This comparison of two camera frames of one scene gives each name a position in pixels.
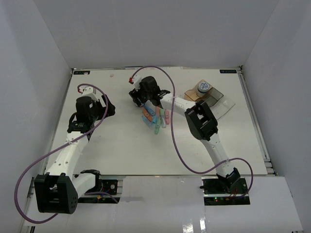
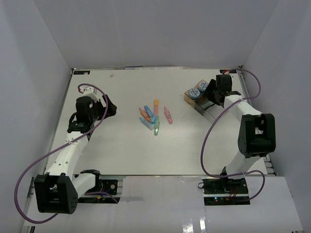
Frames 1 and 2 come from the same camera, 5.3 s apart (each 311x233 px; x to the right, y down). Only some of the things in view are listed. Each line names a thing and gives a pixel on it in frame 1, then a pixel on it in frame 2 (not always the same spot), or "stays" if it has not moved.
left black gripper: (98, 104) stays
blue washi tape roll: (203, 87) stays
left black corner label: (81, 72) stays
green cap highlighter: (163, 118) to (206, 104)
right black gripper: (135, 94) to (212, 85)
